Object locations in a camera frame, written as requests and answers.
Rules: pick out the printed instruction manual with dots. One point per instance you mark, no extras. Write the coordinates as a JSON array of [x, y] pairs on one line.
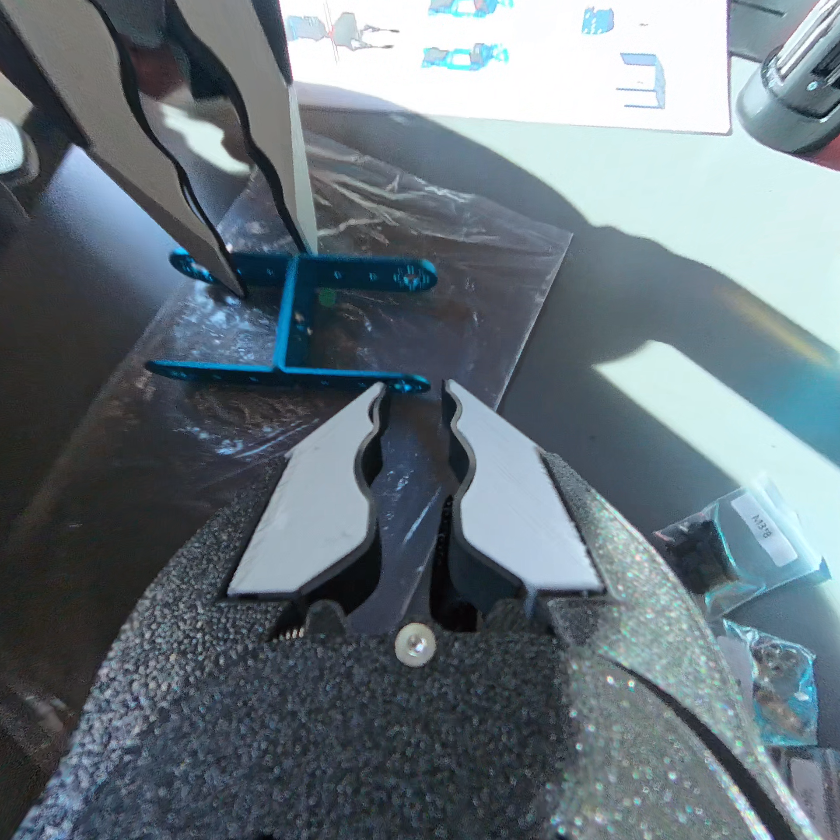
[[525, 72]]

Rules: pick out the blue metal bracket assembly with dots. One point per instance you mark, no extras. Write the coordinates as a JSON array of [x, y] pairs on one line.
[[295, 328]]

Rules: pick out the white rounded object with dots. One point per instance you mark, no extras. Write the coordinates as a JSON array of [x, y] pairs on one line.
[[16, 151]]

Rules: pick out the clear plastic bag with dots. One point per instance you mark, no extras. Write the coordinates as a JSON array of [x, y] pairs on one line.
[[460, 250]]

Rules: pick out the small clear parts bag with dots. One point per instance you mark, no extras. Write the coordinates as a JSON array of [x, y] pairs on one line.
[[748, 545], [775, 683], [820, 794]]

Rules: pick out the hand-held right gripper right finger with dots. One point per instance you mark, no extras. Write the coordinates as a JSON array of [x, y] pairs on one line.
[[525, 519]]

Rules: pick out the black ribbed cylinder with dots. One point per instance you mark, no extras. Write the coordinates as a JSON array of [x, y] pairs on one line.
[[794, 85]]

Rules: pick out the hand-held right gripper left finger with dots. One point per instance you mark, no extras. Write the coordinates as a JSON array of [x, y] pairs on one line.
[[309, 519]]

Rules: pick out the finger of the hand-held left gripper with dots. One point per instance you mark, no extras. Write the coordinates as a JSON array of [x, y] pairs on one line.
[[79, 79], [256, 79]]

